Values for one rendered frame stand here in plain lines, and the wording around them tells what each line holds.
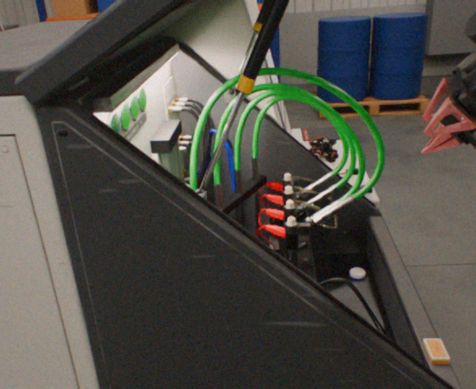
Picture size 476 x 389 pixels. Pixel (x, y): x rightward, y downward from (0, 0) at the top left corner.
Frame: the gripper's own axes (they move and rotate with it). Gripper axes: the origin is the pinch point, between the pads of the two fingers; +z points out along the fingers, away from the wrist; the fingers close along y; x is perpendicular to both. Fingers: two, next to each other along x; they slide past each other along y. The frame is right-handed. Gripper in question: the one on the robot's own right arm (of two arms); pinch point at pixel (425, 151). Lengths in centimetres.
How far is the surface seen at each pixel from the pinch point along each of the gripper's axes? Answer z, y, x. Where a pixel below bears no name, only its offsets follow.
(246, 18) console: 12, 50, -14
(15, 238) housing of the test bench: 35, 43, 62
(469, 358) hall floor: 62, -108, -76
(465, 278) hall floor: 59, -111, -139
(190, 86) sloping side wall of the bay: 32, 48, -6
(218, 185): 34.0, 26.2, 15.3
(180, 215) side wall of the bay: 17, 29, 56
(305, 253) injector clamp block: 33.0, 0.6, 10.9
